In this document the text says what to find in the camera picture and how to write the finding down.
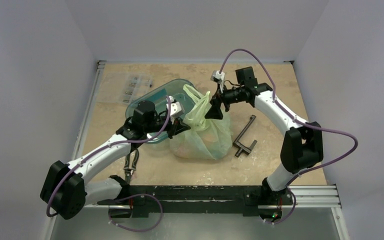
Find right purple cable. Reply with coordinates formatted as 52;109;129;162
219;48;359;188

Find light green plastic bag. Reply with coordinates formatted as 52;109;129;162
169;84;233;160

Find clear plastic organizer box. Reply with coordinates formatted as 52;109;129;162
96;72;153;105

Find aluminium frame rail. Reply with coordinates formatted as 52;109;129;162
48;60;107;209

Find black handled pliers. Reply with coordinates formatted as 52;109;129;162
123;149;140;184

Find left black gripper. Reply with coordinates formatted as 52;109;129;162
144;115;190;139

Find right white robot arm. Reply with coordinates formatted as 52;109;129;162
205;67;324;204

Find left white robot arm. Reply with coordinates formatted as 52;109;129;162
40;96;190;220

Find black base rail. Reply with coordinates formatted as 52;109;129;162
97;185;294;219

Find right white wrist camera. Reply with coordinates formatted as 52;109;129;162
210;70;226;93

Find black metal clamp tool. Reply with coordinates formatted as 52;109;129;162
233;114;258;158

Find teal plastic bin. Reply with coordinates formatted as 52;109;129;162
125;78;197;145

